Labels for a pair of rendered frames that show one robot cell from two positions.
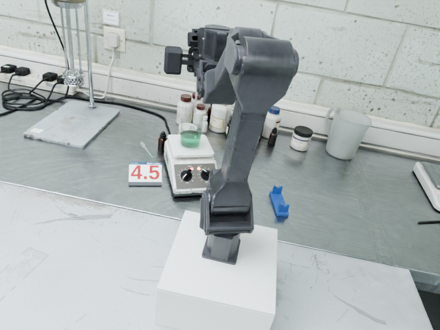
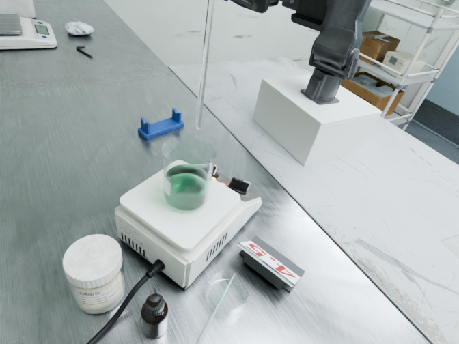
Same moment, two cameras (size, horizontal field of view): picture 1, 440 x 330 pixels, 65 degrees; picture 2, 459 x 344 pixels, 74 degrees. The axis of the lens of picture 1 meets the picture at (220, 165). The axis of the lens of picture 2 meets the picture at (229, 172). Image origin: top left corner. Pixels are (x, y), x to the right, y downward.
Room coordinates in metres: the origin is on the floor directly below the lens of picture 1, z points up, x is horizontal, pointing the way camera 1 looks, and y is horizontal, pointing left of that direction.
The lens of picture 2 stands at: (1.03, 0.34, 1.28)
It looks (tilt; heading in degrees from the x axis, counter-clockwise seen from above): 40 degrees down; 227
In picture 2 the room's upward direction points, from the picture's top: 12 degrees clockwise
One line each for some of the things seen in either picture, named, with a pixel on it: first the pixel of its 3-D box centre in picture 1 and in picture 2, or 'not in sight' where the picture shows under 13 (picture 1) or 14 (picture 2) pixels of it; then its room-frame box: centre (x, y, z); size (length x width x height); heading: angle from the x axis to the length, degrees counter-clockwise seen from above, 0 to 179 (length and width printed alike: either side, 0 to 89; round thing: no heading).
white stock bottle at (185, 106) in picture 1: (184, 109); not in sight; (1.19, 0.16, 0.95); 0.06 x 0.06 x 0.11
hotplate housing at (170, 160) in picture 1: (190, 162); (192, 210); (0.85, 0.09, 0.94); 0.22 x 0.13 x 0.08; 20
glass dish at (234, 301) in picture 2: (150, 161); (226, 293); (0.87, 0.21, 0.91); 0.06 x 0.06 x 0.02
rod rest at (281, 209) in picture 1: (279, 200); (161, 122); (0.78, -0.18, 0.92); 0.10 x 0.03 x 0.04; 10
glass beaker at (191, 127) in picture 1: (191, 133); (188, 174); (0.87, 0.09, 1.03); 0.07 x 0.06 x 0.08; 43
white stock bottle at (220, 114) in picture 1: (220, 113); not in sight; (1.18, 0.03, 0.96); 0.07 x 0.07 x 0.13
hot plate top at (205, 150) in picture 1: (190, 145); (182, 200); (0.88, 0.10, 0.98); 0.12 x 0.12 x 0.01; 20
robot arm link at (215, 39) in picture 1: (216, 62); not in sight; (0.69, 0.04, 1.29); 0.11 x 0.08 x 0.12; 16
